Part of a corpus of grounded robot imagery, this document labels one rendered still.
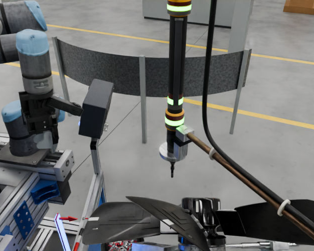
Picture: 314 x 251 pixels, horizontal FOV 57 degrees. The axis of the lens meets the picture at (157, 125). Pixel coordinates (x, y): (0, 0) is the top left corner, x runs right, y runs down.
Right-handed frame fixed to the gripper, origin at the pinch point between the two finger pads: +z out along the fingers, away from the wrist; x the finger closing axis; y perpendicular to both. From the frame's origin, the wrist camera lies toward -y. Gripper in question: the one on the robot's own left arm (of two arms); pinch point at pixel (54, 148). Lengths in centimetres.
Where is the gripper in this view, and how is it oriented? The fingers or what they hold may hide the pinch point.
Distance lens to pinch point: 96.3
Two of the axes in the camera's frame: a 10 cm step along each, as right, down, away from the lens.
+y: -8.3, 2.2, -5.1
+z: -0.6, 8.7, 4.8
